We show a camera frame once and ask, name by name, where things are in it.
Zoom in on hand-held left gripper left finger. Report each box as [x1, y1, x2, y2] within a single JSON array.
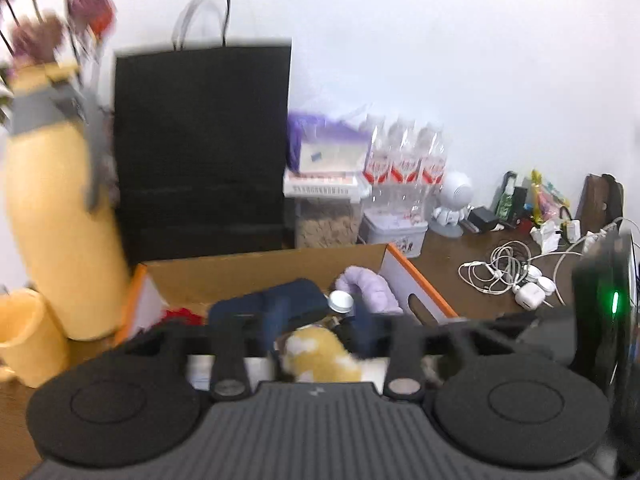
[[132, 304, 292, 402]]

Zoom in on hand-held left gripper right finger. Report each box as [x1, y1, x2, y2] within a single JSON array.
[[349, 311, 507, 402]]

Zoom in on purple fuzzy scrunchie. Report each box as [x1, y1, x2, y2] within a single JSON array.
[[334, 266, 404, 317]]

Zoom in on plush sheep toy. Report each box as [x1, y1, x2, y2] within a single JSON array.
[[277, 326, 397, 386]]

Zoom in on red cardboard box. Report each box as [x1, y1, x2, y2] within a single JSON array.
[[115, 243, 459, 358]]

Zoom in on red rose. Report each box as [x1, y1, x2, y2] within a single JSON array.
[[161, 307, 209, 327]]

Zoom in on dark pouch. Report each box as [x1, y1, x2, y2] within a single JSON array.
[[207, 278, 329, 342]]

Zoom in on white round cap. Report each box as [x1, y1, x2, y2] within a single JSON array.
[[327, 290, 355, 314]]

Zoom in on round white case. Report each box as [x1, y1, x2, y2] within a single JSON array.
[[525, 265, 557, 294]]

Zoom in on grey tin box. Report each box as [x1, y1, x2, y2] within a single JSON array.
[[360, 209, 429, 259]]

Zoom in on clear snack container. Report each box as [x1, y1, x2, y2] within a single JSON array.
[[294, 197, 364, 249]]

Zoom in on colourful snack packet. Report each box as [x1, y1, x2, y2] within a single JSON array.
[[530, 170, 574, 224]]

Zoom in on black stand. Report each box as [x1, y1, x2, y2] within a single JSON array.
[[512, 187, 531, 222]]

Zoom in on black charger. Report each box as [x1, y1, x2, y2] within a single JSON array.
[[467, 206, 501, 234]]

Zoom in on green spray bottle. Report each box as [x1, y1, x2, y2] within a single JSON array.
[[495, 171, 519, 222]]

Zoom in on flat white box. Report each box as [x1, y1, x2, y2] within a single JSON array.
[[283, 170, 372, 199]]

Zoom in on white robot toy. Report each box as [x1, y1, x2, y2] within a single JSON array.
[[430, 171, 474, 237]]

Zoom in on purple tissue pack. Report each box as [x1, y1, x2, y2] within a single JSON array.
[[287, 109, 372, 174]]

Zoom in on black paper bag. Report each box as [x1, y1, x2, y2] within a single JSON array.
[[113, 0, 294, 267]]

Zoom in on yellow mug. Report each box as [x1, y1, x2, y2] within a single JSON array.
[[0, 287, 69, 389]]

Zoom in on yellow thermos jug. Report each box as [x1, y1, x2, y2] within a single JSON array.
[[0, 59, 132, 342]]

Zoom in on dried pink flowers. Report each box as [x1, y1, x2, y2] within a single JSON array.
[[0, 0, 119, 67]]

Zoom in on long white cable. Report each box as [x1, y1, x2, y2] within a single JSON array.
[[530, 217, 632, 306]]

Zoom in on white earphone cable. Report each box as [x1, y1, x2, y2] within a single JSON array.
[[458, 240, 532, 294]]

